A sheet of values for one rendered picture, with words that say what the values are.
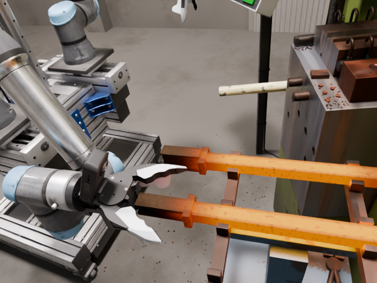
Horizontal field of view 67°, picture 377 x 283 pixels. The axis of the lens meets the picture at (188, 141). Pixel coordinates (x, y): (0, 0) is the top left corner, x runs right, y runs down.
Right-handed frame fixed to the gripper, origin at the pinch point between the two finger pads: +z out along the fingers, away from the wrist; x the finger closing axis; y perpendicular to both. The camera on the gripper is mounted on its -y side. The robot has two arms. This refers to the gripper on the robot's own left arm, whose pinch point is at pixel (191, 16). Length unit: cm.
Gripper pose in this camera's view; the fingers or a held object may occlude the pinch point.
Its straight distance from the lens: 132.6
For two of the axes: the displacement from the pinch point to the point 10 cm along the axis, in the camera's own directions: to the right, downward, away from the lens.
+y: -9.2, -1.6, 3.6
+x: -3.7, 6.5, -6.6
